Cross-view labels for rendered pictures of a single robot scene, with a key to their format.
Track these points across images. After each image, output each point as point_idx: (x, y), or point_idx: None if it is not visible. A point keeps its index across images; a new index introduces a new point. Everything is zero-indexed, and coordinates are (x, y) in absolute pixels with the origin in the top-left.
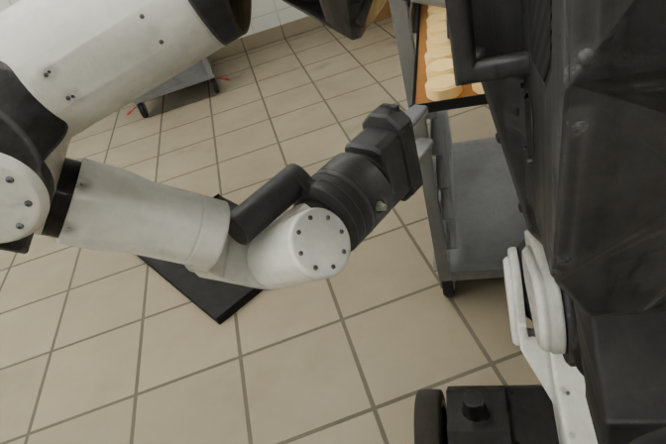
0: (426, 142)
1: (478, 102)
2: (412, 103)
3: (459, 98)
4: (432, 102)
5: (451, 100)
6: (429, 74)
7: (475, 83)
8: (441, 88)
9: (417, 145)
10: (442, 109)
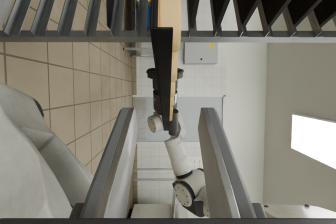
0: (135, 134)
1: (161, 86)
2: (158, 0)
3: (170, 76)
4: (171, 56)
5: (169, 71)
6: None
7: (174, 64)
8: (179, 43)
9: (131, 139)
10: (156, 63)
